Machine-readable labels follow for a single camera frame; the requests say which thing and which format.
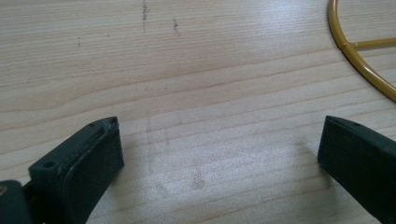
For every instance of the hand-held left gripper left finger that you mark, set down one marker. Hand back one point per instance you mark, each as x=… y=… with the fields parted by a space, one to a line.
x=77 y=168

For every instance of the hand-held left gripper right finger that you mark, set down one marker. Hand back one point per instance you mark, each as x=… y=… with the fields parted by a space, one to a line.
x=358 y=155

